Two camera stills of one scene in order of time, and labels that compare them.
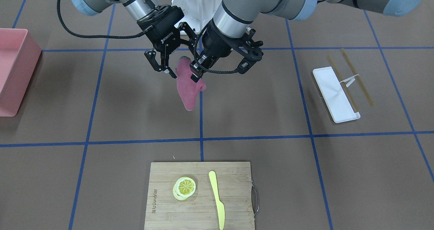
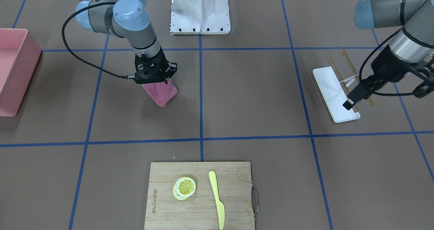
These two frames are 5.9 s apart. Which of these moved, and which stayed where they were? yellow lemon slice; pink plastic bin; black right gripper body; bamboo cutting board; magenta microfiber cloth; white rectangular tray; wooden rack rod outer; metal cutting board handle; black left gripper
Moved: magenta microfiber cloth; black left gripper; black right gripper body
Stayed: wooden rack rod outer; white rectangular tray; bamboo cutting board; pink plastic bin; yellow lemon slice; metal cutting board handle
